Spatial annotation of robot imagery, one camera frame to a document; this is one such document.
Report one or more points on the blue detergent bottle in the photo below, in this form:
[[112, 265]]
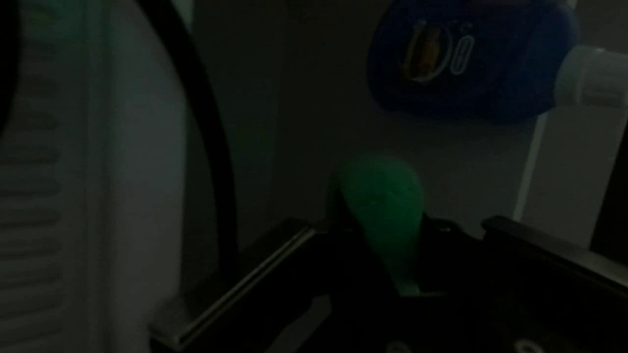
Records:
[[496, 59]]

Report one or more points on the white toy kitchen unit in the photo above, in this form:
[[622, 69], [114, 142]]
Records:
[[106, 204]]

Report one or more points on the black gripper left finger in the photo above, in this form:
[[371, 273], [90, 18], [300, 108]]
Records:
[[361, 295]]

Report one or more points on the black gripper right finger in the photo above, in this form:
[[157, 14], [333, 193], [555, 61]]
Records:
[[483, 310]]

